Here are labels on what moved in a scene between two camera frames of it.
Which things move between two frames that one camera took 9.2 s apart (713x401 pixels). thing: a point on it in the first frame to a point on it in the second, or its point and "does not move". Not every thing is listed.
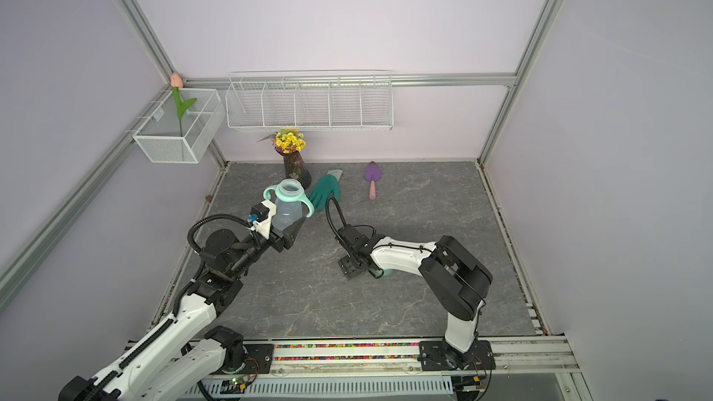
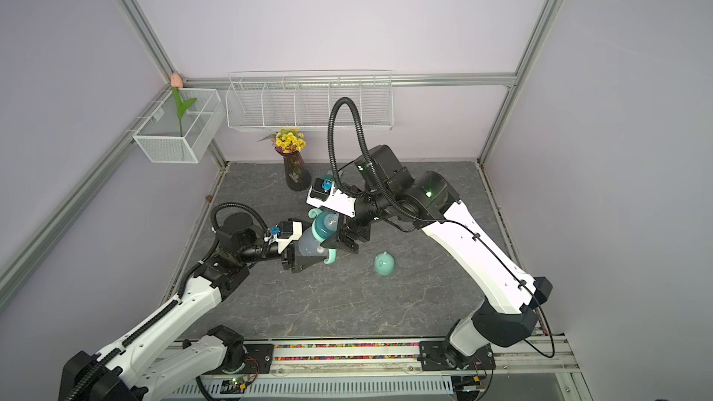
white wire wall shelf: (315, 100) does not move
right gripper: (346, 269) to (348, 226)
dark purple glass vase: (294, 167) does not move
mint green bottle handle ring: (290, 189) to (313, 213)
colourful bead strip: (345, 345) does not move
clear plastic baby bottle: (287, 212) to (309, 245)
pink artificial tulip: (177, 83) does not move
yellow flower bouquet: (288, 140) does not move
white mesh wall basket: (182, 127) does not move
